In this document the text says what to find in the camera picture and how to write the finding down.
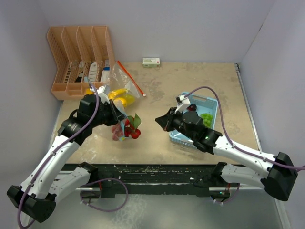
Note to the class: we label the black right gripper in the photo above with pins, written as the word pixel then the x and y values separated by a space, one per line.
pixel 166 121

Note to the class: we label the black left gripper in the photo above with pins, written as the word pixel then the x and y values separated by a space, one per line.
pixel 113 113

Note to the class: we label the yellow mango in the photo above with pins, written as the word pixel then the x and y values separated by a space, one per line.
pixel 123 101

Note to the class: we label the yellow banana bunch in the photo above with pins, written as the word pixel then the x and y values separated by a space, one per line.
pixel 117 92

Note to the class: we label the clear orange-zipper bag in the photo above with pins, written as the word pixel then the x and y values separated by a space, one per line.
pixel 120 78

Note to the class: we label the light blue plastic basket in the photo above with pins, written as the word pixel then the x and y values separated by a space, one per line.
pixel 204 105

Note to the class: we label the green grape bunch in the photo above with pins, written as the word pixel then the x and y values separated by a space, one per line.
pixel 207 119

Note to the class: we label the clear blue-zipper bag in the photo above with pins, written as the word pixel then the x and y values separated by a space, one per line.
pixel 118 130

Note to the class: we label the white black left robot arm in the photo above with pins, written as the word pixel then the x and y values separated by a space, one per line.
pixel 38 195

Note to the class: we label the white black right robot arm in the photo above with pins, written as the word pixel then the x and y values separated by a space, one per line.
pixel 276 174

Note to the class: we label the yellow grey eraser block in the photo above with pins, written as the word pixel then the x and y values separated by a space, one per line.
pixel 89 91

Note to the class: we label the white blue boxed item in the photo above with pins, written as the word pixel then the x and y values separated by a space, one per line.
pixel 105 72

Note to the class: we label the white striped card pack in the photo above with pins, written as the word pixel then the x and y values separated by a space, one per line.
pixel 93 72

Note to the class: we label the black grey scraper tool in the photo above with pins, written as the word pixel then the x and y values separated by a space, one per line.
pixel 80 72

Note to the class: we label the green white small box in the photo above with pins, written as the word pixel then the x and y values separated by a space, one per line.
pixel 149 62

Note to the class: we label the peach desk organizer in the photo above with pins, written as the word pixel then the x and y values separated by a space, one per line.
pixel 72 44

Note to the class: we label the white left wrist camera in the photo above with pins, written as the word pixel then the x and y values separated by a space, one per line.
pixel 103 93

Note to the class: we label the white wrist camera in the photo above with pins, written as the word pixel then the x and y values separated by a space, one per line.
pixel 182 103
pixel 103 93

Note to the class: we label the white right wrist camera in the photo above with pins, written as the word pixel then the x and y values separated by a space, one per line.
pixel 182 103

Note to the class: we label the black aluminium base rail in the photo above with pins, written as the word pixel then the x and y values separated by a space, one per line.
pixel 198 180

